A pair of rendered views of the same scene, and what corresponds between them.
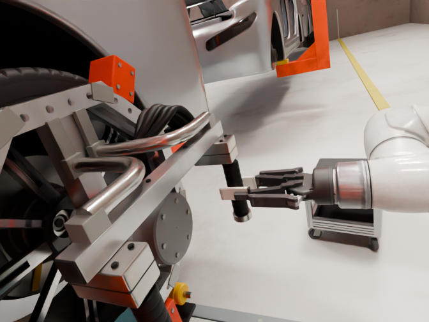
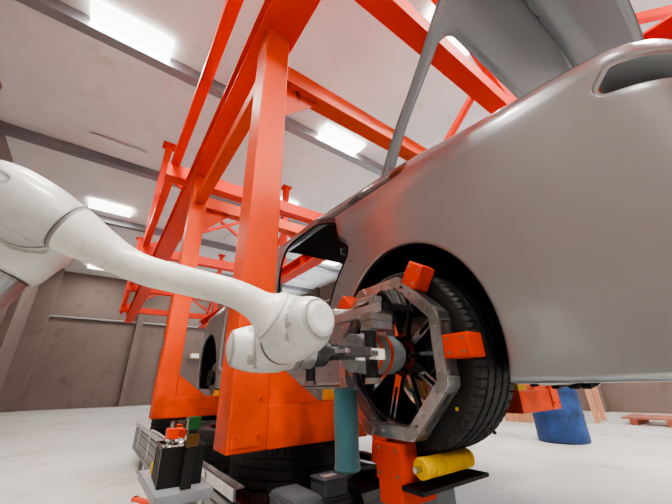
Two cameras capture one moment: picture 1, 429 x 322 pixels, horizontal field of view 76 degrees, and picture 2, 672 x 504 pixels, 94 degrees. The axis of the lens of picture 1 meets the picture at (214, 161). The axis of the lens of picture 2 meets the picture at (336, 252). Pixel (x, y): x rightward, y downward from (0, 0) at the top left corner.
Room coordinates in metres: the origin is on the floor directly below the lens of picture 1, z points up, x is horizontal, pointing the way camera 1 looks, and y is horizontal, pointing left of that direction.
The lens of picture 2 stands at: (0.91, -0.92, 0.75)
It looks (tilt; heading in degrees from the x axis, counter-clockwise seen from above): 23 degrees up; 118
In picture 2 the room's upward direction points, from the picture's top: 1 degrees counter-clockwise
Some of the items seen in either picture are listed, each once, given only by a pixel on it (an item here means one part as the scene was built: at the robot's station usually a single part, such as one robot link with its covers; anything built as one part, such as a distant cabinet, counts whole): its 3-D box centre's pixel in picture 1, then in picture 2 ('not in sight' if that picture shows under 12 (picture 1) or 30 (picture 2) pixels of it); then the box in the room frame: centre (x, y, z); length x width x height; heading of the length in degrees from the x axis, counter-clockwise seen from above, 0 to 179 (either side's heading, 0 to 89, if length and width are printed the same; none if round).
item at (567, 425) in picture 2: not in sight; (554, 403); (1.32, 4.74, 0.46); 0.63 x 0.61 x 0.91; 65
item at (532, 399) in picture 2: not in sight; (523, 388); (0.95, 2.32, 0.69); 0.52 x 0.17 x 0.35; 64
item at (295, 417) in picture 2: not in sight; (312, 398); (0.04, 0.47, 0.69); 0.52 x 0.17 x 0.35; 64
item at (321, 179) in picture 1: (309, 186); (325, 352); (0.48, -0.18, 0.83); 0.09 x 0.08 x 0.07; 64
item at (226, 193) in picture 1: (235, 193); not in sight; (0.53, -0.03, 0.83); 0.07 x 0.01 x 0.03; 64
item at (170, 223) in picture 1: (131, 225); (373, 353); (0.47, 0.19, 0.85); 0.21 x 0.14 x 0.14; 64
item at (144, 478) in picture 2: not in sight; (171, 482); (-0.27, 0.00, 0.44); 0.43 x 0.17 x 0.03; 154
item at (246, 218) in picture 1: (236, 188); (371, 355); (0.55, -0.03, 0.83); 0.04 x 0.04 x 0.16
